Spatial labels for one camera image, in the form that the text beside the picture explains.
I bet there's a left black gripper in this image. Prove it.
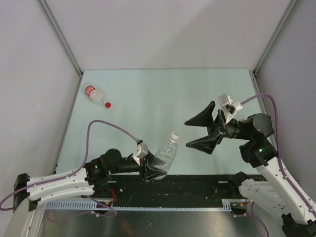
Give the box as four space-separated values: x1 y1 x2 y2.
110 149 166 180

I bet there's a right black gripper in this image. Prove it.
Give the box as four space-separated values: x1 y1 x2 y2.
184 100 252 153

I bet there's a clear plastic water bottle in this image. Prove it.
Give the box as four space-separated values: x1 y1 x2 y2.
151 137 178 173

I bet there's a red label plastic bottle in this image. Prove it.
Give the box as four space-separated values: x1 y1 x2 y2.
84 85 112 108

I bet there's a white bottle cap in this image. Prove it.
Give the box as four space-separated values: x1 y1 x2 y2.
170 132 179 142

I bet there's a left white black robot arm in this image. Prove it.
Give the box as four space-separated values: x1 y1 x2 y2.
13 149 167 211

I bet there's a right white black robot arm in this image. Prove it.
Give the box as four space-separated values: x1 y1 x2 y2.
185 100 316 237

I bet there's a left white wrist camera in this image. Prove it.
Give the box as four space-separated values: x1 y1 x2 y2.
132 140 149 166

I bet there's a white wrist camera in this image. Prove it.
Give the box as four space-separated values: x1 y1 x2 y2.
218 94 243 124
132 140 149 166

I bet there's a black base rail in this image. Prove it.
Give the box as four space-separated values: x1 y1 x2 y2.
50 172 267 208

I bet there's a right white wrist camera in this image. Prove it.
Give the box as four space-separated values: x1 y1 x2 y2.
218 94 243 124

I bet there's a grey slotted cable duct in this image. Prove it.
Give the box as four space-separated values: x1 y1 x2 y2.
45 199 246 212

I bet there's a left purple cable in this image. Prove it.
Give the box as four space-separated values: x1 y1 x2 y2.
0 119 140 210

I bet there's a right aluminium frame post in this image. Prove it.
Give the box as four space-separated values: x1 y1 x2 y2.
253 0 302 75

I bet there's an aluminium frame post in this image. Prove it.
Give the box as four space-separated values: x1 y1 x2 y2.
37 0 83 76
253 0 302 75

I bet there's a left aluminium frame post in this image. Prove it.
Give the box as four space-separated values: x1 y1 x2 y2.
37 0 83 76

